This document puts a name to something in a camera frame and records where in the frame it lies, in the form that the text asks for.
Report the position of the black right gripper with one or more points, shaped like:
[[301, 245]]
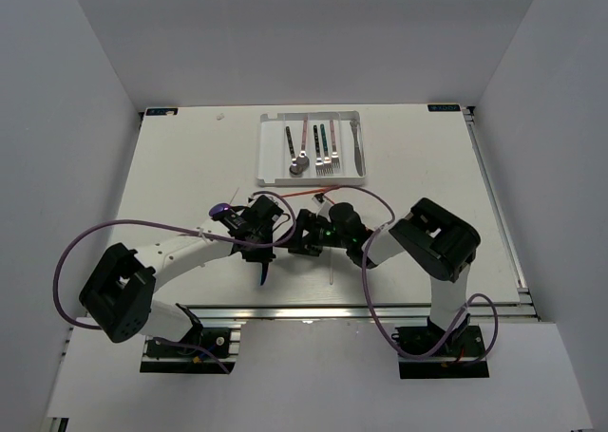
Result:
[[306, 244]]

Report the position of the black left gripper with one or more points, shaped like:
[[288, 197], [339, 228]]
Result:
[[258, 256]]

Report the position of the iridescent purple spoon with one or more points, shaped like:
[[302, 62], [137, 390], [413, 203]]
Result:
[[222, 211]]

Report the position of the iridescent rainbow knife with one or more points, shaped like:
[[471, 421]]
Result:
[[265, 265]]

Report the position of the teal handle fork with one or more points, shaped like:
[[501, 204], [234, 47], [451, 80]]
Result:
[[328, 166]]

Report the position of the black handle spoon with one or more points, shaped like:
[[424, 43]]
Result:
[[293, 169]]

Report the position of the black handle fork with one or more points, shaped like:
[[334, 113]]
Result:
[[319, 161]]

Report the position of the pink handle fork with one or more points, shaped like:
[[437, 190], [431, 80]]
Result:
[[336, 166]]

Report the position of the silver ornate knife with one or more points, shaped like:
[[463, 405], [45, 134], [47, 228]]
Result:
[[357, 151]]

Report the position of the pink handle spoon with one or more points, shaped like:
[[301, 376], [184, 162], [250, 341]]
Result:
[[302, 142]]

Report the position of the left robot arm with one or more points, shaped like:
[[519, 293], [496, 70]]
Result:
[[119, 294]]

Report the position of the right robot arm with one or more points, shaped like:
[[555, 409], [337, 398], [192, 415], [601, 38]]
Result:
[[441, 243]]

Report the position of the orange chopstick upper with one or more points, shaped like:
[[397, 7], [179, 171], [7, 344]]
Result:
[[309, 192]]

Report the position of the white cutlery tray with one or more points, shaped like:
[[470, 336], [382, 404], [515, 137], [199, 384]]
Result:
[[274, 160]]

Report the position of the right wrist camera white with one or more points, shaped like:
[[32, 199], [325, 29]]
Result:
[[323, 205]]

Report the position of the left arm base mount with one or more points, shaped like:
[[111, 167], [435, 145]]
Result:
[[211, 351]]

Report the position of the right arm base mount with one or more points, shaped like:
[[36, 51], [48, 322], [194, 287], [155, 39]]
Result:
[[451, 361]]

